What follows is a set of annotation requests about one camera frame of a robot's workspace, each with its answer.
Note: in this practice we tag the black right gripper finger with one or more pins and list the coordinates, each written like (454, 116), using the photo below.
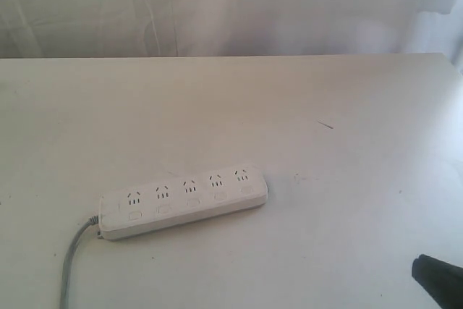
(441, 280)

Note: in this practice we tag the white five-outlet power strip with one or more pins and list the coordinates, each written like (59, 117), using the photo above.
(181, 200)

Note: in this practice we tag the white backdrop curtain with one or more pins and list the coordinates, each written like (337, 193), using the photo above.
(126, 28)

